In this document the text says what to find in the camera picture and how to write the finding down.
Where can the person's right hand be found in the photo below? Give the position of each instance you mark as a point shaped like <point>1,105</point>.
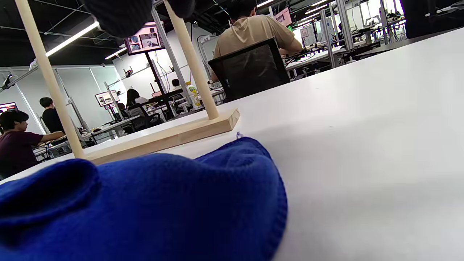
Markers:
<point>119,18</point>

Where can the wooden desktop rack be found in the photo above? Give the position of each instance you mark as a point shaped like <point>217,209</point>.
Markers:
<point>163,134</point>

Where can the short ceiling light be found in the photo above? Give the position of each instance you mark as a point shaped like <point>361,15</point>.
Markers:
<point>116,53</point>

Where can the pink-lit monitor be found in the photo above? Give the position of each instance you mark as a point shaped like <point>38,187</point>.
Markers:
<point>283,16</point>

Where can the small monitor on stand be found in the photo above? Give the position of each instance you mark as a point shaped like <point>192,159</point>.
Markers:
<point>106,98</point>

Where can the white desktop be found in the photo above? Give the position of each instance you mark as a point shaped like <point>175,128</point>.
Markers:
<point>362,145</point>

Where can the large monitor on stand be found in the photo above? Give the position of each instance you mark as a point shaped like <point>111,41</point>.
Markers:
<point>144,39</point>

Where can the black mesh office chair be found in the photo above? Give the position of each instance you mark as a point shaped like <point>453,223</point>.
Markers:
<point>250,69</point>

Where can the blue square towel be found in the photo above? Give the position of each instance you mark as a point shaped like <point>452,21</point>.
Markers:
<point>145,203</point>

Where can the white and yellow bottle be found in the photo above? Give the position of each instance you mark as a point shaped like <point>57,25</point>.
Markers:
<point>193,96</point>

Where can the long ceiling light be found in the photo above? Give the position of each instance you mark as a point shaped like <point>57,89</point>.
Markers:
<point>72,38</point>

